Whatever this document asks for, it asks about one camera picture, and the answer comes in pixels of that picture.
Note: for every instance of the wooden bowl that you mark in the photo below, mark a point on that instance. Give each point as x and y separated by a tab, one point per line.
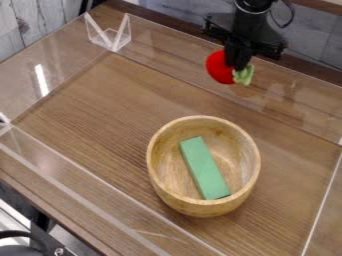
236	155

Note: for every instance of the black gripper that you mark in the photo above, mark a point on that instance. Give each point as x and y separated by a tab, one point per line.
246	35

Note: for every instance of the black metal bracket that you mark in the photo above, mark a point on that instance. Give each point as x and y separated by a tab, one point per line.
44	242

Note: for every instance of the red plush strawberry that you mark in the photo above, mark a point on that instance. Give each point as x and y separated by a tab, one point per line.
226	74

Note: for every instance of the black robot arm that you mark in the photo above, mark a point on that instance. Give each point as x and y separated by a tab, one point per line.
253	7

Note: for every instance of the clear acrylic enclosure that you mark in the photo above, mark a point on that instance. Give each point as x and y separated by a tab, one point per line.
83	109

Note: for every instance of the green rectangular block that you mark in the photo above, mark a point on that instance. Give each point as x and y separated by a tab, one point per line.
203	169

